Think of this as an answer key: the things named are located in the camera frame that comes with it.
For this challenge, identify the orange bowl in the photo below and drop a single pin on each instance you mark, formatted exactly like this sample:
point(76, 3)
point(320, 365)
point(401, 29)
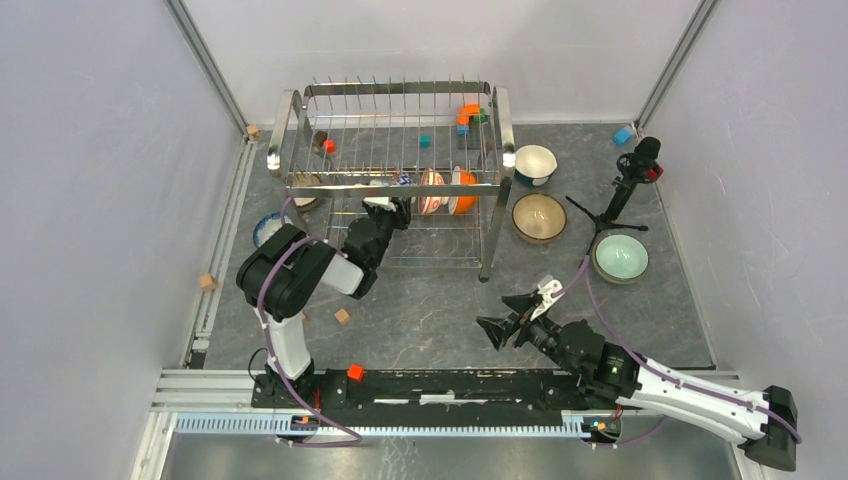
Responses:
point(459, 205)

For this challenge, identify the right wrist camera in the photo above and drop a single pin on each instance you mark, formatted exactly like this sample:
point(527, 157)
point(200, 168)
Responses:
point(547, 293)

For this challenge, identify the light wooden cube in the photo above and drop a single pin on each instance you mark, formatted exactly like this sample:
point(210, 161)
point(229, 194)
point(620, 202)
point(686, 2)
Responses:
point(207, 282)

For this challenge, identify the small tan block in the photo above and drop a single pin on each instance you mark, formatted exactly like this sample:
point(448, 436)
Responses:
point(342, 316)

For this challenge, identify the red cube on base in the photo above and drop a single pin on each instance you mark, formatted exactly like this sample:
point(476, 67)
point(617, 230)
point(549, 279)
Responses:
point(356, 372)

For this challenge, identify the black microphone on tripod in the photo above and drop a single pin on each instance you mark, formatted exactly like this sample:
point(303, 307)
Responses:
point(639, 167)

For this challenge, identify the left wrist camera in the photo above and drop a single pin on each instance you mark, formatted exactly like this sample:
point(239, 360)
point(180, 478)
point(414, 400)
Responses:
point(384, 202)

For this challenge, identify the pale green bowl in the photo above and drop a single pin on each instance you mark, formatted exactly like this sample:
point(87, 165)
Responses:
point(620, 259)

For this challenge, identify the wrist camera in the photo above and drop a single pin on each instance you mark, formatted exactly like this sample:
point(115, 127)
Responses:
point(384, 202)
point(547, 293)

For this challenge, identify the teal and white bowl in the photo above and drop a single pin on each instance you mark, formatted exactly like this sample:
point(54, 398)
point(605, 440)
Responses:
point(534, 165)

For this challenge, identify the small red block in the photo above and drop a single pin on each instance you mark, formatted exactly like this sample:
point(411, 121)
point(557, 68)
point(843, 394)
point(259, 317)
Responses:
point(329, 146)

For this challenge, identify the blue floral bowl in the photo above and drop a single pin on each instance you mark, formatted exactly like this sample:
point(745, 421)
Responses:
point(267, 227)

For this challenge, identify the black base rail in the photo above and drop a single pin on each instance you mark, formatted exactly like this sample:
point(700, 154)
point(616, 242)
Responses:
point(448, 398)

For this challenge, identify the orange toy piece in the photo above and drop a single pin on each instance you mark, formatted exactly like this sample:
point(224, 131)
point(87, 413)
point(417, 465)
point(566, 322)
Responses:
point(469, 115)

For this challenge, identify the blue block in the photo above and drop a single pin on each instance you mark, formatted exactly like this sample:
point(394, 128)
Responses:
point(624, 135)

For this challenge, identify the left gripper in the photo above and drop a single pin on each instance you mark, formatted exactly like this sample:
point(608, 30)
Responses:
point(403, 213)

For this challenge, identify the metal dish rack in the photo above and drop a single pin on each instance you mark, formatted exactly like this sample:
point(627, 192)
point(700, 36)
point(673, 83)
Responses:
point(376, 125)

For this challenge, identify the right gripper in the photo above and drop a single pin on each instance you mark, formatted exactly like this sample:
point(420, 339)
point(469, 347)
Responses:
point(499, 330)

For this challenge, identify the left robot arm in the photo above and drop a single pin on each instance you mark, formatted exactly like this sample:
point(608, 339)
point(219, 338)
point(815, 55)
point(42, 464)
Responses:
point(282, 274)

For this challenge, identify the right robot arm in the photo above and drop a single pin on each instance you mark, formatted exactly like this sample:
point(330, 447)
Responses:
point(762, 423)

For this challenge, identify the red patterned bowl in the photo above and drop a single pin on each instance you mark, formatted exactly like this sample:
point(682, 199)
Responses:
point(430, 203)

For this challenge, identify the pink speckled bowl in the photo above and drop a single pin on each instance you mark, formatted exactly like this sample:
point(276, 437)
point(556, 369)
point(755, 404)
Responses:
point(539, 218)

